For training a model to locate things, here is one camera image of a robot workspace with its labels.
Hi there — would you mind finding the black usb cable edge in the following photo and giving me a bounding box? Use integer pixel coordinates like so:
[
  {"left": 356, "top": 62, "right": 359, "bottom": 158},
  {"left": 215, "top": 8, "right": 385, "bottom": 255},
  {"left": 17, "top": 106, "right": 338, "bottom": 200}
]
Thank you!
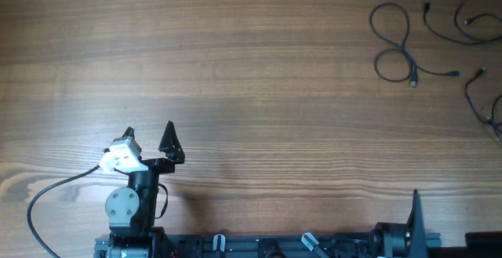
[{"left": 464, "top": 66, "right": 502, "bottom": 141}]

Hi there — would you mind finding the black usb cable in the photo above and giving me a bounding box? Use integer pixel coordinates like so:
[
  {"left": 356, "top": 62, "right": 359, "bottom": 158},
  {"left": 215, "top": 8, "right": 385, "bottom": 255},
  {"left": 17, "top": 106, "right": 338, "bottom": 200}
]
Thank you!
[{"left": 422, "top": 0, "right": 502, "bottom": 45}]

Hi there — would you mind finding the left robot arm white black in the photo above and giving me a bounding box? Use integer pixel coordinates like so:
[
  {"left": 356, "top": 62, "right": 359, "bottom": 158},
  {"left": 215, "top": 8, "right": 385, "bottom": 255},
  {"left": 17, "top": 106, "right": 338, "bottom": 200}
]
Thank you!
[{"left": 93, "top": 121, "right": 185, "bottom": 258}]

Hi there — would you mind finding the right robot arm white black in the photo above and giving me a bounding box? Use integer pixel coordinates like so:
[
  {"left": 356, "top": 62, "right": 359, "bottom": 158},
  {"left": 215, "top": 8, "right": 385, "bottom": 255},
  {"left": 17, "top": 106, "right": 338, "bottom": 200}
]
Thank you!
[{"left": 369, "top": 190, "right": 428, "bottom": 258}]

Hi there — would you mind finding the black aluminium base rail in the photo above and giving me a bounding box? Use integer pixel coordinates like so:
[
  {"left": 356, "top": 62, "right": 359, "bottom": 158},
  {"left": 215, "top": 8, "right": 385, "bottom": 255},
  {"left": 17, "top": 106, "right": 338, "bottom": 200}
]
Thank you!
[{"left": 93, "top": 232, "right": 442, "bottom": 258}]

